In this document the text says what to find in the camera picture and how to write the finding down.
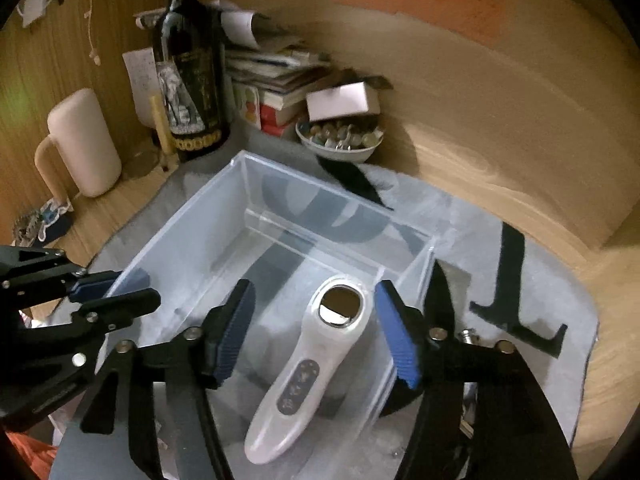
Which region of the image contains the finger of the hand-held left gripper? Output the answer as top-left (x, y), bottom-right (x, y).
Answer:
top-left (0, 287), bottom-right (162, 433)
top-left (0, 246), bottom-right (152, 317)

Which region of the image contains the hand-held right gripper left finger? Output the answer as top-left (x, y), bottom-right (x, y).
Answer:
top-left (80, 278), bottom-right (257, 480)

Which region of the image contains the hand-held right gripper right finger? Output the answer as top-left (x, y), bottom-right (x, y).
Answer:
top-left (374, 260), bottom-right (581, 480)

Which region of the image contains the white handheld facial massager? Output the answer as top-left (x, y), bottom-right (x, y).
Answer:
top-left (244, 276), bottom-right (375, 465)

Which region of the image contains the clear plastic storage bin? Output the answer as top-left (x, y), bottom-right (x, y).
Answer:
top-left (102, 150), bottom-right (438, 480)

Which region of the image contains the grey desk mat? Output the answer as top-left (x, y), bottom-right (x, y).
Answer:
top-left (50, 160), bottom-right (601, 480)

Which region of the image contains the black phone stand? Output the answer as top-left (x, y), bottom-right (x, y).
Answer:
top-left (469, 222), bottom-right (569, 359)

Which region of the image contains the black feather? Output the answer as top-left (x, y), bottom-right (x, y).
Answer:
top-left (315, 152), bottom-right (396, 211)

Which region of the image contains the yellow candle stick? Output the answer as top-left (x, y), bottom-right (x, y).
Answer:
top-left (150, 95), bottom-right (176, 157)

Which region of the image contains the orange cloth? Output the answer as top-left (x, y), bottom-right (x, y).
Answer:
top-left (7, 432), bottom-right (61, 480)

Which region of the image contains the white bowl of marbles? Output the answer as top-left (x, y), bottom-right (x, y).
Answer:
top-left (295, 119), bottom-right (385, 163)

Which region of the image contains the white handwritten paper note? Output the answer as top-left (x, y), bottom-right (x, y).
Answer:
top-left (122, 49), bottom-right (158, 128)

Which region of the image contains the dark wine bottle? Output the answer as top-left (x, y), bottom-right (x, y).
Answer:
top-left (150, 0), bottom-right (232, 163)

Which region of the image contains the small white cardboard box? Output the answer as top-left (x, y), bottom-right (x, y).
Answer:
top-left (306, 82), bottom-right (382, 122)

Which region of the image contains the stack of books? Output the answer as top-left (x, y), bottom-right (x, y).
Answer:
top-left (222, 35), bottom-right (333, 138)

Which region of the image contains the white paper tag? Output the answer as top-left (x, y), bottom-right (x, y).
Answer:
top-left (17, 0), bottom-right (48, 27)

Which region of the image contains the rolled white magazine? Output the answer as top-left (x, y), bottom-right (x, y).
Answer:
top-left (135, 2), bottom-right (271, 45)

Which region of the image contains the cream mug with handle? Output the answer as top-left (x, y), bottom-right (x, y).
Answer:
top-left (34, 88), bottom-right (122, 198)

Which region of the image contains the hanging white cord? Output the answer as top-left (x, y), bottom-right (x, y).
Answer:
top-left (82, 0), bottom-right (102, 66)

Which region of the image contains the orange wall poster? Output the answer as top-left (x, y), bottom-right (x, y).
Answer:
top-left (330, 0), bottom-right (506, 46)

